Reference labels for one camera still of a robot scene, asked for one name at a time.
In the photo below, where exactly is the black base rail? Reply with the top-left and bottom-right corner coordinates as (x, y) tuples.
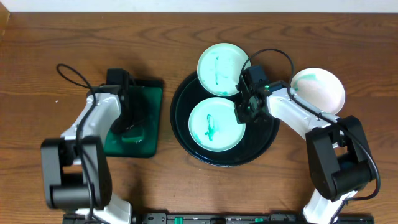
(62, 213), (375, 224)

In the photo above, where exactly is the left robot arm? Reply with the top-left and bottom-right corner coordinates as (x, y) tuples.
(40, 79), (144, 223)

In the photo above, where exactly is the white plate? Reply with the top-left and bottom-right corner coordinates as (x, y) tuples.
(291, 68), (346, 114)

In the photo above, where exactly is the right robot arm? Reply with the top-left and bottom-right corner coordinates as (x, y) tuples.
(235, 79), (380, 223)

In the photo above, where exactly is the mint plate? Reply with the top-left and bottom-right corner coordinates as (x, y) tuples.
(188, 97), (246, 152)
(197, 43), (248, 97)

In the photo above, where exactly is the green rectangular tray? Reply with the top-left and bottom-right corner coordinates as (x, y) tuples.
(104, 80), (163, 159)

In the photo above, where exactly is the green sponge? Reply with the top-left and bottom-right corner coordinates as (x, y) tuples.
(121, 127), (145, 143)

